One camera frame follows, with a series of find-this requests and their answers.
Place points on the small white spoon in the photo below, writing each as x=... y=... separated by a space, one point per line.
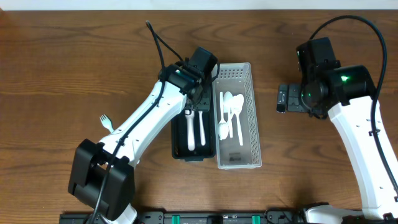
x=202 y=130

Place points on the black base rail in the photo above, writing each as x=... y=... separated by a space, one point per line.
x=270 y=216

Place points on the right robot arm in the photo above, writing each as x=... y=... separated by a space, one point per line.
x=345 y=96

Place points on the white spoon diagonal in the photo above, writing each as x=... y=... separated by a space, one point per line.
x=227 y=99

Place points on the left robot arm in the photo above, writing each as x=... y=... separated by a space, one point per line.
x=102 y=174

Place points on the clear plastic basket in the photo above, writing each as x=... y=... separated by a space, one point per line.
x=237 y=79

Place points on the mint green plastic fork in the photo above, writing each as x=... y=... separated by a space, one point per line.
x=106 y=122

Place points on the black plastic basket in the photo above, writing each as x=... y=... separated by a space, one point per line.
x=191 y=82

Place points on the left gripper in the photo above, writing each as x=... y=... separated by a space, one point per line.
x=201 y=101

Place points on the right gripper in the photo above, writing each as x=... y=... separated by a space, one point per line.
x=292 y=98

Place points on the white plastic fork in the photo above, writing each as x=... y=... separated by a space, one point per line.
x=190 y=130

